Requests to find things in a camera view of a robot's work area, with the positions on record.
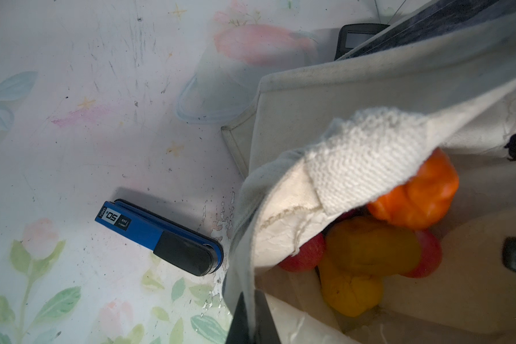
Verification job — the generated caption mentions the red apple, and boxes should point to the red apple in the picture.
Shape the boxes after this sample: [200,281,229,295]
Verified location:
[278,233,326,272]
[402,230,443,278]

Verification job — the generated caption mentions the yellow pear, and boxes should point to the yellow pear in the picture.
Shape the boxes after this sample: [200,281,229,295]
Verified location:
[318,254,384,318]

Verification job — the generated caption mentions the orange carrot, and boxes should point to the orange carrot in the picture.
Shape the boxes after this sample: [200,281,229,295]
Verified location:
[367,148,460,231]

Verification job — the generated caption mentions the yellow mango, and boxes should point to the yellow mango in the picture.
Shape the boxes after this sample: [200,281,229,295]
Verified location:
[325,216,422,276]

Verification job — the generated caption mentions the cream canvas tote bag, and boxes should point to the cream canvas tote bag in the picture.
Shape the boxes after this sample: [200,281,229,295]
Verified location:
[222,1,516,343]

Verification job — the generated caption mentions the pink dragon fruit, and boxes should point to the pink dragon fruit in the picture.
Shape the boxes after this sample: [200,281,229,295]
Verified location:
[335,208,363,222]

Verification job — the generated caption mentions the blue black stapler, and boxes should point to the blue black stapler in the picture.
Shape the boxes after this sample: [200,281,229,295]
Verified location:
[95,199,224,277]

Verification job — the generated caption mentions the black calculator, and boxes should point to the black calculator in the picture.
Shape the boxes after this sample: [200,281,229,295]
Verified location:
[335,23,388,60]

